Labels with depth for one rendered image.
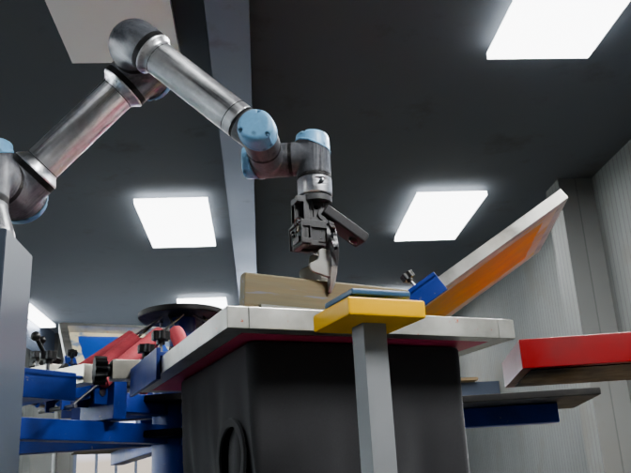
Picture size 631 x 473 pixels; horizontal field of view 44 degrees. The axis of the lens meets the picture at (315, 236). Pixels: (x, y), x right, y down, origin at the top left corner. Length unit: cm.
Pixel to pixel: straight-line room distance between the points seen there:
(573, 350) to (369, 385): 140
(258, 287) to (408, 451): 43
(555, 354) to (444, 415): 97
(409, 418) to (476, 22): 330
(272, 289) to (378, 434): 50
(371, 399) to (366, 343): 8
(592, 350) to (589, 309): 412
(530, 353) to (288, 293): 109
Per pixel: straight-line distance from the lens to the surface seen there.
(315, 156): 169
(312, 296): 160
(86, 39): 443
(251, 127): 157
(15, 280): 166
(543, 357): 248
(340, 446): 145
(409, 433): 152
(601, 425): 649
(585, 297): 664
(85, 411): 257
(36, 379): 204
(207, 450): 167
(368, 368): 117
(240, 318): 132
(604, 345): 252
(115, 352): 265
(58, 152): 185
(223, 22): 379
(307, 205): 166
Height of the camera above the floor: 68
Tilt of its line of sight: 18 degrees up
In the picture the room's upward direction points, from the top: 3 degrees counter-clockwise
